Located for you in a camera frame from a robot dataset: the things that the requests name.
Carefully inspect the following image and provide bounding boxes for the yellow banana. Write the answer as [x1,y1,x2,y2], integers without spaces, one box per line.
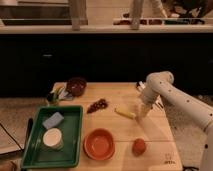
[115,108,136,119]

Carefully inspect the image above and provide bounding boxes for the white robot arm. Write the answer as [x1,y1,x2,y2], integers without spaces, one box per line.
[136,71,213,171]

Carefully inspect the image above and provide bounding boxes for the orange red bowl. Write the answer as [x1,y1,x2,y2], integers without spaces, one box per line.
[83,128,115,161]

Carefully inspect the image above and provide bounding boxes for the dark maroon bowl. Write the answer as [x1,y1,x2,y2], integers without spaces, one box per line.
[66,77,87,97]

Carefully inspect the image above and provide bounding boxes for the orange fruit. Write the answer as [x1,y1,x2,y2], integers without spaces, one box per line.
[132,138,146,156]

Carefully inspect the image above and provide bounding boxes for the dark red grapes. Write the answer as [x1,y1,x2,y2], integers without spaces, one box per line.
[87,99,108,113]

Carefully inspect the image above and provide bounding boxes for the green and white vegetables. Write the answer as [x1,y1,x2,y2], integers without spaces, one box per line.
[46,86,73,106]

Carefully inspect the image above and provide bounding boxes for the blue sponge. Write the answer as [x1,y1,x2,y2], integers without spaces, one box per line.
[42,112,64,129]

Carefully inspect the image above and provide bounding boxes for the white cup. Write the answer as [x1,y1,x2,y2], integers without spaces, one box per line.
[43,128,63,149]

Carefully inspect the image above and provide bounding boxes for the green plastic tray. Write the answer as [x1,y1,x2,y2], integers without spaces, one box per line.
[21,106,83,169]

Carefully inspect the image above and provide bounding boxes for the right wooden post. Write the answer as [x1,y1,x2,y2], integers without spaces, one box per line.
[130,0,144,30]

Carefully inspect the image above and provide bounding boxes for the wooden post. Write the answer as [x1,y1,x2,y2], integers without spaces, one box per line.
[68,0,88,31]
[130,0,144,30]

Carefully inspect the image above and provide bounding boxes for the left wooden post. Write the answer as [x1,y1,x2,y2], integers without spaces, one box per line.
[68,0,88,31]

